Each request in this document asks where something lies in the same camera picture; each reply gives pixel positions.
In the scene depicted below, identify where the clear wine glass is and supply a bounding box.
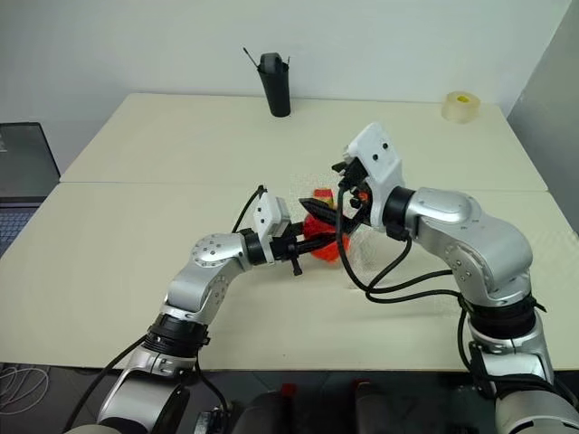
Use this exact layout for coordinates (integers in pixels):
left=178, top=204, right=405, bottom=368
left=291, top=174, right=382, bottom=278

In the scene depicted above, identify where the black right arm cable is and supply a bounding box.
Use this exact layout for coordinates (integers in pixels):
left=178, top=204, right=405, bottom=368
left=337, top=184, right=471, bottom=434

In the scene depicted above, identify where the black tall cup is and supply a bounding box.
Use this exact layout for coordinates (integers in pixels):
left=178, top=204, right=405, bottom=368
left=258, top=52, right=291, bottom=118

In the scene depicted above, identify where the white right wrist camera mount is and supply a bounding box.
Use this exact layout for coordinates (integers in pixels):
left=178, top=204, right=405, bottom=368
left=342, top=121, right=407, bottom=228

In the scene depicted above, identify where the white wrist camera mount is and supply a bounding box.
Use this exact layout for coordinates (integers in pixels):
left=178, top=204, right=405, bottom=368
left=342, top=121, right=407, bottom=228
left=252, top=193, right=291, bottom=240

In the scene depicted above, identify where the plastic bottle with red drink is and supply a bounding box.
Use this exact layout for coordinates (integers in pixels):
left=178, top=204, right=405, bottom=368
left=301, top=186, right=353, bottom=267

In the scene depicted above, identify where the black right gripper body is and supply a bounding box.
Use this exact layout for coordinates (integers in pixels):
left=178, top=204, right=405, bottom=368
left=333, top=157, right=379, bottom=231

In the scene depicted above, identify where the dark grey rounded tool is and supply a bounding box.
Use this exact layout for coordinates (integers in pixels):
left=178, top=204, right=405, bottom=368
left=259, top=52, right=284, bottom=74

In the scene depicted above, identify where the small black box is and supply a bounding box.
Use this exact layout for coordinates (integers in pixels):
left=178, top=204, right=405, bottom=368
left=195, top=404, right=233, bottom=434

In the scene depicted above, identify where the clear tape roll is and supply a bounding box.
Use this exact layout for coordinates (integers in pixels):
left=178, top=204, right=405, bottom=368
left=441, top=90, right=481, bottom=124

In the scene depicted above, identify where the white thin cable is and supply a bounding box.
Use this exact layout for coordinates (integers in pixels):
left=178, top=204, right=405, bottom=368
left=0, top=363, right=51, bottom=416

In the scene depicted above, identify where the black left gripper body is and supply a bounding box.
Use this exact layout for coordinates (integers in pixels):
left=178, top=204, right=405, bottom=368
left=270, top=223, right=304, bottom=278

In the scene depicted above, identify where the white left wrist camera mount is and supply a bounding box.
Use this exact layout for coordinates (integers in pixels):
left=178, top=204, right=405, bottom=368
left=252, top=193, right=291, bottom=240

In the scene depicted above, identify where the dark grey laptop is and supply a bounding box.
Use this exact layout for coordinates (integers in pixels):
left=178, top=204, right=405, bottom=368
left=0, top=121, right=62, bottom=259

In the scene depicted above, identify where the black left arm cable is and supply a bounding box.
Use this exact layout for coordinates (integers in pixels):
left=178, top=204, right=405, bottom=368
left=233, top=184, right=269, bottom=234

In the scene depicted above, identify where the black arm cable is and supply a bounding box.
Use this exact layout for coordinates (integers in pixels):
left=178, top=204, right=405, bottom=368
left=337, top=184, right=471, bottom=434
left=233, top=184, right=269, bottom=234

